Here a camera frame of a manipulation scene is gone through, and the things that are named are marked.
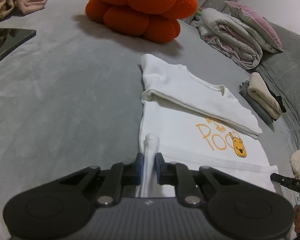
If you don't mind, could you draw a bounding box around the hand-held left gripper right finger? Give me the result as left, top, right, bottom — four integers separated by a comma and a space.
155, 152, 232, 205

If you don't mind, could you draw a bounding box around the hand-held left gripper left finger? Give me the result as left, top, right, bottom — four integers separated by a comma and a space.
57, 152, 144, 206

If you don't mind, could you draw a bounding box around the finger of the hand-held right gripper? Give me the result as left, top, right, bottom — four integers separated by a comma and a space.
270, 172, 297, 187

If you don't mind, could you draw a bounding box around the white printed sweatshirt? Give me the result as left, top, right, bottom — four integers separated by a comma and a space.
134, 54, 278, 198

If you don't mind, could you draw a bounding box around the folded black garment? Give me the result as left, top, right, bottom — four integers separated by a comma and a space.
264, 83, 287, 113

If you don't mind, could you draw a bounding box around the folded grey garment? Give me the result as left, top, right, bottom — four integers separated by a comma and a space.
239, 80, 275, 125

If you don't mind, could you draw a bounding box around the folded beige garment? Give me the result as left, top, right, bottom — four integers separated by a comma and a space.
247, 72, 282, 120

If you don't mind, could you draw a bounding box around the grey quilted blanket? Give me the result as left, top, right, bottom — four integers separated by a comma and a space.
254, 21, 300, 152

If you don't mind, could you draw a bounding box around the folded grey pink quilt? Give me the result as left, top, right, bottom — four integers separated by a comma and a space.
198, 7, 263, 70

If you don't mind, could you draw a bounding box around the grey pink pillow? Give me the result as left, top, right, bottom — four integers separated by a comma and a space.
224, 1, 284, 54

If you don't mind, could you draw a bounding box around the orange pumpkin cushion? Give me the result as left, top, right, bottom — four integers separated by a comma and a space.
85, 0, 199, 44

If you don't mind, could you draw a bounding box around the dark phone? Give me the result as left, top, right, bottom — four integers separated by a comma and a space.
0, 28, 37, 70

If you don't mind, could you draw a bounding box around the crumpled beige pink cloth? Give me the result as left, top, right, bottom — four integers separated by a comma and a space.
0, 0, 48, 23

